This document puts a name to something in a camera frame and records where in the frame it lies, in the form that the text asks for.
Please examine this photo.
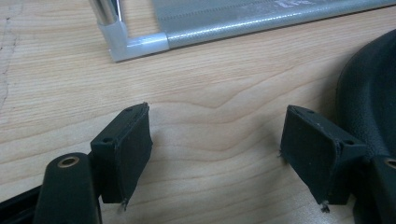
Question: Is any black leather shoe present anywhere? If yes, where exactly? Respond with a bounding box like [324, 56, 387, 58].
[335, 29, 396, 224]

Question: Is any grey metal shoe rack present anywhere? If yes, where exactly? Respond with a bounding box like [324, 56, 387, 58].
[88, 0, 396, 63]

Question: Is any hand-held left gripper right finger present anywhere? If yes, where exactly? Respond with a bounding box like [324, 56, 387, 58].
[278, 104, 370, 214]

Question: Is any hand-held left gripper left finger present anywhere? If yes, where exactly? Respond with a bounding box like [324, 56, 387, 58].
[90, 102, 154, 213]

